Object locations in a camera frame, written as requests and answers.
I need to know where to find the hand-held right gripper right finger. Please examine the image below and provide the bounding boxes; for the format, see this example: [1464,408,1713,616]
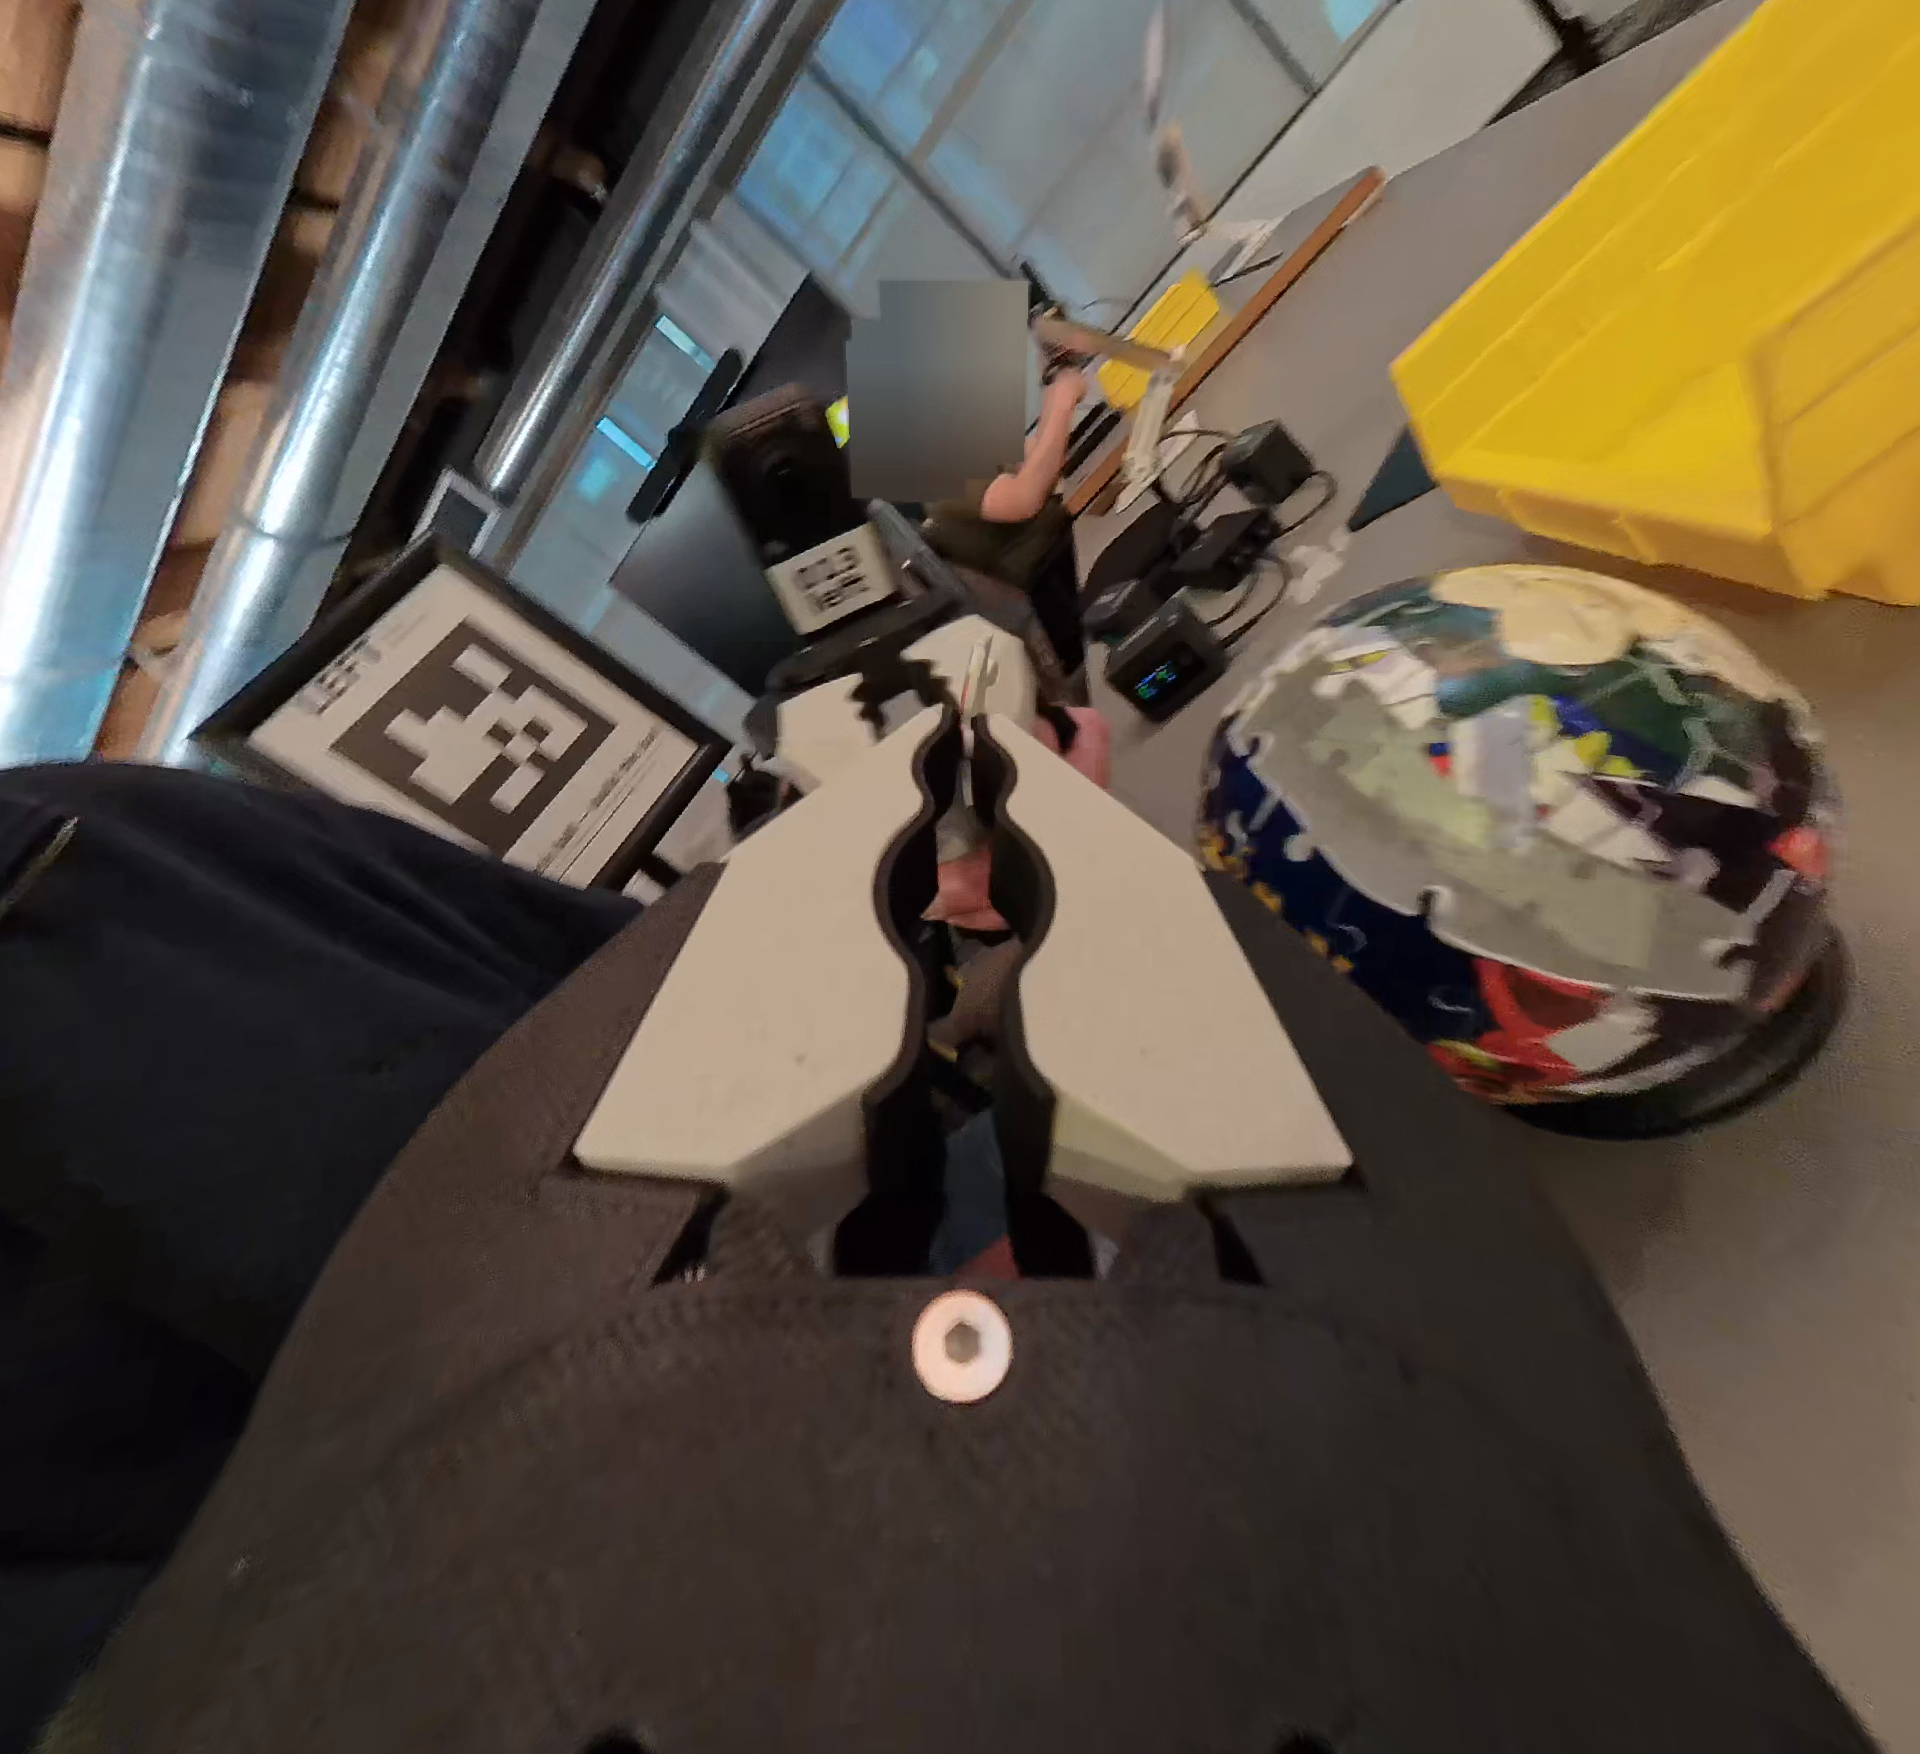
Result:
[959,709,1359,1203]

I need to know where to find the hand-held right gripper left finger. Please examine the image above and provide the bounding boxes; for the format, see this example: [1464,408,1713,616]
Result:
[570,700,962,1198]

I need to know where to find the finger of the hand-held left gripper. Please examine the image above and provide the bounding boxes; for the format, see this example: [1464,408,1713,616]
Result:
[906,613,1039,735]
[768,678,942,799]

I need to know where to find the plain white puzzle piece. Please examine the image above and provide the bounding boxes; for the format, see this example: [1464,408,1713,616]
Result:
[959,631,1003,825]

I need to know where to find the colourful puzzle ball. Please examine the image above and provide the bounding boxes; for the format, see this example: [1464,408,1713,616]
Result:
[1195,564,1842,1112]

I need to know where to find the black ball stand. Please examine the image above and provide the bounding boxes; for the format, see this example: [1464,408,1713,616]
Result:
[1432,906,1851,1138]

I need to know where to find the person's left hand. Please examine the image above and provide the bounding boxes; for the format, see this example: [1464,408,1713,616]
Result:
[918,708,1124,934]

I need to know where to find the black power bank with display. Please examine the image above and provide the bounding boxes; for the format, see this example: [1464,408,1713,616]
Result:
[1102,602,1235,716]

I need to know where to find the black monitor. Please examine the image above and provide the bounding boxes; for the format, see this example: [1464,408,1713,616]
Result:
[606,276,858,705]

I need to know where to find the black power adapter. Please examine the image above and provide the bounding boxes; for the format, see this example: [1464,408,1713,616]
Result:
[1221,417,1322,500]
[1161,505,1273,589]

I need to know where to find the white stand with plate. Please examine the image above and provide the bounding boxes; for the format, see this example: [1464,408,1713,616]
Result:
[1031,310,1189,495]

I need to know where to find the thin silver pipe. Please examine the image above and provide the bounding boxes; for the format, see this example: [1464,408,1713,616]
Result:
[475,0,901,503]

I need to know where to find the framed marker board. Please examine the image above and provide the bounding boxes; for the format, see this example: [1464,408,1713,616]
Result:
[192,535,740,895]

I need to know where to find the small yellow bin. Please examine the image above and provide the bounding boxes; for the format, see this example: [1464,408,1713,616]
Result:
[1098,267,1224,409]

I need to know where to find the wooden edged table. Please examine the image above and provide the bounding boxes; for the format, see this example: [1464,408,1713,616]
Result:
[1067,166,1387,514]

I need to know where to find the yellow plastic bin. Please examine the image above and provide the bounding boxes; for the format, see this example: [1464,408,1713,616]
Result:
[1389,0,1920,607]

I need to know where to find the black chargers with cables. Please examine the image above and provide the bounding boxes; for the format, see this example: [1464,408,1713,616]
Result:
[1169,425,1339,646]

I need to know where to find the wide silver air duct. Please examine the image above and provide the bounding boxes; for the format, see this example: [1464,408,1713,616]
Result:
[0,0,414,765]

